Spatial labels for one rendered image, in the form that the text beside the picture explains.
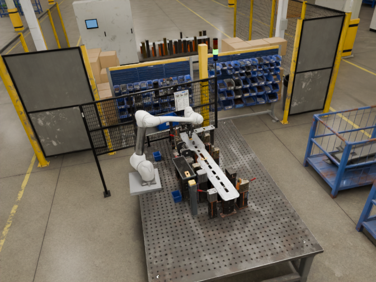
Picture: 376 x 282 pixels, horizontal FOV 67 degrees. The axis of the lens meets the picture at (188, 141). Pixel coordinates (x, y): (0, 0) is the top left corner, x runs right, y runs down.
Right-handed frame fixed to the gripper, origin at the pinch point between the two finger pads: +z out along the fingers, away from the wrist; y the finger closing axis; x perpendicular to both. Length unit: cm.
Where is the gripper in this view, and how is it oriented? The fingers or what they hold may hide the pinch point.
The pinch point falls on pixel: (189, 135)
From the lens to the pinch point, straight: 372.9
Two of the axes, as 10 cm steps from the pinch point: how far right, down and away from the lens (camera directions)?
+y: 9.3, -2.4, 2.6
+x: -3.5, -5.1, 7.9
